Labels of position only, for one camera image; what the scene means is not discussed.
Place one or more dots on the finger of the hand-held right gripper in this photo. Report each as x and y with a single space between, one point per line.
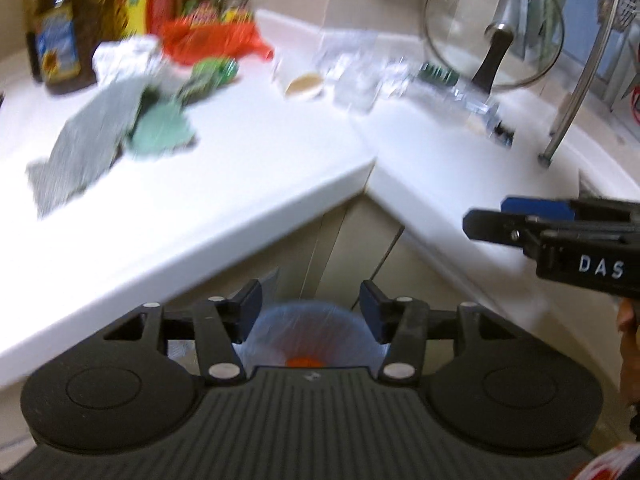
495 227
540 207

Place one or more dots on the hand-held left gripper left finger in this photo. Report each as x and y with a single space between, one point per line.
250 305

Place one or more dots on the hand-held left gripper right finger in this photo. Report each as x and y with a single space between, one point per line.
372 310

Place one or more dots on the blue lined waste basket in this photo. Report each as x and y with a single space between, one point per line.
310 330

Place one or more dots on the orange net wrapper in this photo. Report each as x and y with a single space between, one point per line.
304 361

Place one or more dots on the grey dish cloth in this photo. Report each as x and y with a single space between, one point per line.
90 145

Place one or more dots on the white paper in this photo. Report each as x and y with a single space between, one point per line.
127 57

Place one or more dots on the stainless steel dish rack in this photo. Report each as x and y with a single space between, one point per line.
580 90

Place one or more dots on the clear tube package green insert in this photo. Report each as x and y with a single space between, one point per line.
440 75

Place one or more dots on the glass pot lid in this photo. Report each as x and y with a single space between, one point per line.
455 35

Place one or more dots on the green cloth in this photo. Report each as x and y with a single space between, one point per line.
160 132

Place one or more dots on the person's printed clothing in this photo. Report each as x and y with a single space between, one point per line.
610 465

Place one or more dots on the clear plastic bag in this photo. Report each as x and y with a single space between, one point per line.
355 75

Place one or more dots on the green glossy wrapper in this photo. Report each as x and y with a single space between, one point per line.
207 77

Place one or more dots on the red plastic bag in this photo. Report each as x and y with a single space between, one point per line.
215 40

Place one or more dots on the glass pickle jar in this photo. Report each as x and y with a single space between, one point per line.
200 5
237 10

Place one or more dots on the large oil bottle blue label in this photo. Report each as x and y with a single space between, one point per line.
60 45

